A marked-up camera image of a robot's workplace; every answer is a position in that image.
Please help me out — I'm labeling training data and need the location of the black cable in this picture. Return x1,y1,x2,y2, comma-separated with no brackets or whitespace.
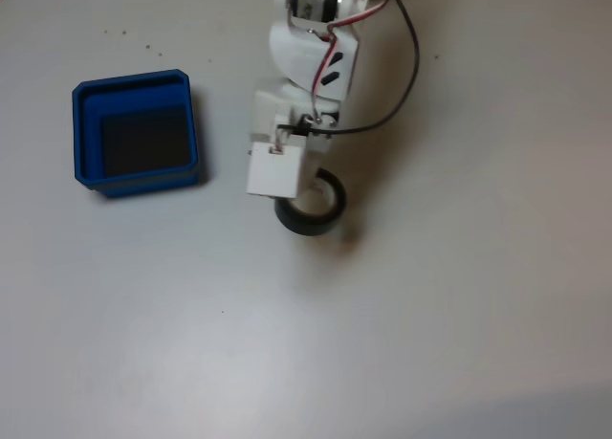
279,0,422,137

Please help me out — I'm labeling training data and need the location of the white square camera box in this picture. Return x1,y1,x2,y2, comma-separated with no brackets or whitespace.
244,141,310,201

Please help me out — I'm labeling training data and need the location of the black tape roll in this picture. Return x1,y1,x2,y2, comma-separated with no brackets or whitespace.
274,166,348,238

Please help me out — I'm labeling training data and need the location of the blue square plastic box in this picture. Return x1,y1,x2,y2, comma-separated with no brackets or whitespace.
71,68,200,200

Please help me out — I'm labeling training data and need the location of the red and white servo cable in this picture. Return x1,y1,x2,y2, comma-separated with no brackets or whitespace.
307,0,396,125

